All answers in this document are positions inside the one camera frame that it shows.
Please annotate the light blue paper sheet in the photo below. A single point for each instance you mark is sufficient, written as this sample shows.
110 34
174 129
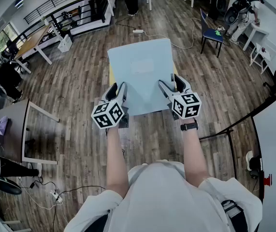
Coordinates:
141 81

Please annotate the black metal railing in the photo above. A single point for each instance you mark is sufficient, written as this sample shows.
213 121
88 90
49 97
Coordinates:
79 11

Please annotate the white floor power strip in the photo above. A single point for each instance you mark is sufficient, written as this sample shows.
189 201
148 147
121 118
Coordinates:
56 196

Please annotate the yellow wooden table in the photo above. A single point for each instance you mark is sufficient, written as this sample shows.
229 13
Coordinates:
111 77

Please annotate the black wristwatch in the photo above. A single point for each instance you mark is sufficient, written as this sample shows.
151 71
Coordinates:
189 126

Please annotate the white box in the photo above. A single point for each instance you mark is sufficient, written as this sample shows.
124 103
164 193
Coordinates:
65 44

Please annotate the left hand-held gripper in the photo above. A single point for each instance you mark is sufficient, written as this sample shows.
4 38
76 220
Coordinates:
107 116

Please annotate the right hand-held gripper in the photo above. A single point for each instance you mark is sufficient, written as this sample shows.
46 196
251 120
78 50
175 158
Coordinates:
187 105

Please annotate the person's right forearm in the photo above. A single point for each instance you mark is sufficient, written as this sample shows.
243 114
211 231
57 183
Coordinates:
194 153

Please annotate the blue seat black chair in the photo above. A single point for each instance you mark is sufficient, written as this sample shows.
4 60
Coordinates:
211 35

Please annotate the person's white shirt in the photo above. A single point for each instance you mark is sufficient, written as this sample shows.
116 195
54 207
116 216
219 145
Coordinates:
164 202

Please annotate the wooden desk white legs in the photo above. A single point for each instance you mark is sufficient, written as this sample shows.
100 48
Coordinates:
33 39

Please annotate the black metal frame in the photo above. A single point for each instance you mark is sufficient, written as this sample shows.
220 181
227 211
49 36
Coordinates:
232 149

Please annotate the grey table white frame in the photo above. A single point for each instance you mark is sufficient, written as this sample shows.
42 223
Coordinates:
14 129

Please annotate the small white table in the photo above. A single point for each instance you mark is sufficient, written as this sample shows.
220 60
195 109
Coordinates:
257 31

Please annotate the purple cloth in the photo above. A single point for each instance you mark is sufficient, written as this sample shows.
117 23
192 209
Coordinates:
3 126

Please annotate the person's left forearm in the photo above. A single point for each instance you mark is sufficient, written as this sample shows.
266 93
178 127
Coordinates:
116 158

